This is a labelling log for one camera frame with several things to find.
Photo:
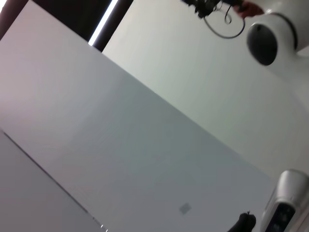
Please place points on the red object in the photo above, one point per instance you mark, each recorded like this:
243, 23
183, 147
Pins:
251, 8

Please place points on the black device cluster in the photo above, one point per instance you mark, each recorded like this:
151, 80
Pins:
205, 6

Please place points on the bright light strip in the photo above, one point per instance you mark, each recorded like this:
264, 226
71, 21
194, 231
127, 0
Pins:
103, 21

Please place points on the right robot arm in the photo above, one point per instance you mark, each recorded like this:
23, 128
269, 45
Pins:
277, 31

